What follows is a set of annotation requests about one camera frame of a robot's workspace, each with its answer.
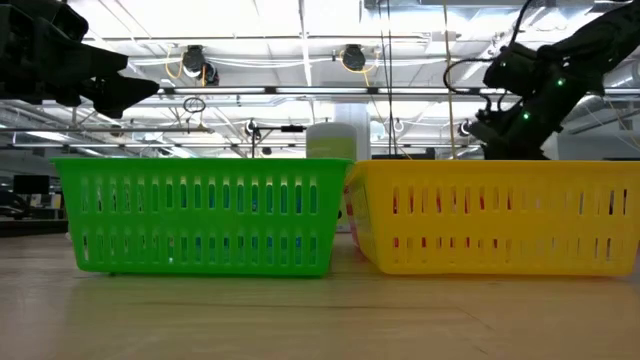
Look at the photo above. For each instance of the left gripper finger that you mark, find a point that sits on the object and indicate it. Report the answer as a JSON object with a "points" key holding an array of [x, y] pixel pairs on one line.
{"points": [[80, 60], [125, 95]]}

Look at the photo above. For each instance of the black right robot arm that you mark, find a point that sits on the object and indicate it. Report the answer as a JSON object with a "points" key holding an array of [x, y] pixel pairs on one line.
{"points": [[595, 45]]}

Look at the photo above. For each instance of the yellow plastic basket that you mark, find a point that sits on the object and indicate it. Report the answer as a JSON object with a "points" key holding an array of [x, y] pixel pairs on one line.
{"points": [[500, 172]]}

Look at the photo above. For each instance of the green plastic basket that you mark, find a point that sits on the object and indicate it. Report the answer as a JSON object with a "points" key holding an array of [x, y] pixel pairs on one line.
{"points": [[200, 170]]}

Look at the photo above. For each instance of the small dark desk monitor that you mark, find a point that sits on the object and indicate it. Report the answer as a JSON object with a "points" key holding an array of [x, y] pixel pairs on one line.
{"points": [[31, 184]]}

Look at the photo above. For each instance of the green disinfecting wipes canister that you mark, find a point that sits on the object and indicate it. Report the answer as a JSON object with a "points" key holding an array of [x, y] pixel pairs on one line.
{"points": [[331, 142]]}

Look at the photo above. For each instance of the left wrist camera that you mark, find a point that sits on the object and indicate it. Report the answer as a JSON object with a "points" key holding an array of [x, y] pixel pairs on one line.
{"points": [[70, 20]]}

